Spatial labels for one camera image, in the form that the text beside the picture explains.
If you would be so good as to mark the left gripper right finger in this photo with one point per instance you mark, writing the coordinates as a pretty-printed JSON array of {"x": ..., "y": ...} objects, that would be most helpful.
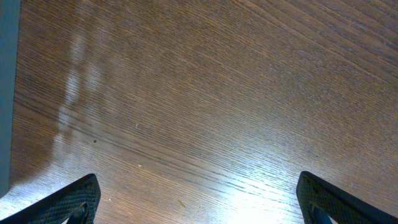
[{"x": 323, "y": 202}]

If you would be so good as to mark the grey plastic mesh basket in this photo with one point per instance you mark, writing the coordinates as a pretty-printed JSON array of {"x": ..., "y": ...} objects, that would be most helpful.
[{"x": 10, "y": 15}]

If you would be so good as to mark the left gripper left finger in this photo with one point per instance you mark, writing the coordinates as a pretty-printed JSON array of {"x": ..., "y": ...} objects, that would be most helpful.
[{"x": 75, "y": 203}]

